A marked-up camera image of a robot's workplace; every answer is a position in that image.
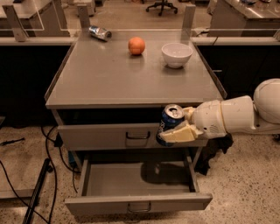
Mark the open middle drawer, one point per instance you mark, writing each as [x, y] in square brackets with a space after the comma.
[137, 188]

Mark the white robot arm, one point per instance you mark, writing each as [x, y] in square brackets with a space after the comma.
[259, 114]

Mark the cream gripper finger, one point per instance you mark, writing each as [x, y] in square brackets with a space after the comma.
[184, 132]
[188, 112]

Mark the grey metal cabinet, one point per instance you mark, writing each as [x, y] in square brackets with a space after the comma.
[103, 83]

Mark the orange fruit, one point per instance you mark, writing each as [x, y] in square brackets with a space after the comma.
[136, 46]

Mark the white bowl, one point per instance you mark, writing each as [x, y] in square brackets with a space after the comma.
[176, 54]

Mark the black office chair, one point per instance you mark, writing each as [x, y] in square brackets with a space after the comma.
[162, 4]

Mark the black bar on floor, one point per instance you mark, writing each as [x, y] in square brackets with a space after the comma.
[36, 192]

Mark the silver can lying down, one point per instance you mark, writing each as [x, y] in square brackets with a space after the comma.
[99, 33]

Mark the dark cloth on floor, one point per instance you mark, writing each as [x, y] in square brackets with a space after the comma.
[210, 150]

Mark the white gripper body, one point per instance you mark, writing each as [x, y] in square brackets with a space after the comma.
[207, 118]

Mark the blue pepsi can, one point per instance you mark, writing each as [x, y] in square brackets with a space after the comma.
[172, 115]

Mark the closed upper drawer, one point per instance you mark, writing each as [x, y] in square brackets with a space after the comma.
[110, 136]

